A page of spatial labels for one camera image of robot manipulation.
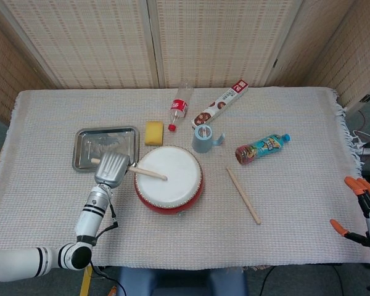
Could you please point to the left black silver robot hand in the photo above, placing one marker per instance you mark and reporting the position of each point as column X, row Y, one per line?
column 111, row 169

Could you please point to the wooden drumstick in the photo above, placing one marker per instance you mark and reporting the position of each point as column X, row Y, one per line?
column 243, row 195
column 148, row 173

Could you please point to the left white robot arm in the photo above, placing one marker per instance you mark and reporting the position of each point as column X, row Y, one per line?
column 89, row 219

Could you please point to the red drum white skin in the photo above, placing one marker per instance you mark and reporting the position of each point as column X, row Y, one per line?
column 172, row 191

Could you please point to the rectangular metal tray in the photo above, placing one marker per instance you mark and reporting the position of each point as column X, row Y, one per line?
column 89, row 145

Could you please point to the yellow sponge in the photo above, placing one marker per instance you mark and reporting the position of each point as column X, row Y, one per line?
column 154, row 133

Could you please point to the white power strip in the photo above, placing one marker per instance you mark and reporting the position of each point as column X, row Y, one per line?
column 368, row 150

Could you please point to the clear bottle red label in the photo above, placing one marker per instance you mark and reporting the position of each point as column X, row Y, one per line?
column 179, row 106

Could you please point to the light blue plastic cup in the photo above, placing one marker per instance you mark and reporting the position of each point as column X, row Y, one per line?
column 202, row 138

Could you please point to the white woven tablecloth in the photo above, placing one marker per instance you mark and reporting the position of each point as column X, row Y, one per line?
column 185, row 240

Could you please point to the long white wrap box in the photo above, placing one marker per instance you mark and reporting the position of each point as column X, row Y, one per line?
column 219, row 105

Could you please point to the woven folding screen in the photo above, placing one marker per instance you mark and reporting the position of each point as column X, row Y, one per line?
column 95, row 43

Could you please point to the tea bottle blue cap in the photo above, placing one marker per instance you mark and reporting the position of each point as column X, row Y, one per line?
column 262, row 148

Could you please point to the dark blue chair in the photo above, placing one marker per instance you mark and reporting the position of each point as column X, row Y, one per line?
column 179, row 282

